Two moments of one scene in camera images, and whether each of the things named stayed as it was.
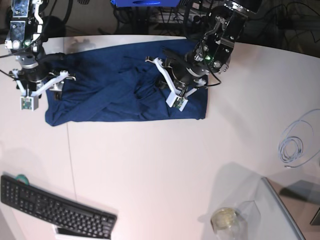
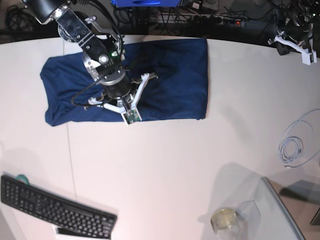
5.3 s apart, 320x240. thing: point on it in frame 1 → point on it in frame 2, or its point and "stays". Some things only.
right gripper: (38, 78) → (116, 83)
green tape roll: (23, 178) stays
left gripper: (182, 69) → (297, 33)
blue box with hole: (146, 3) stays
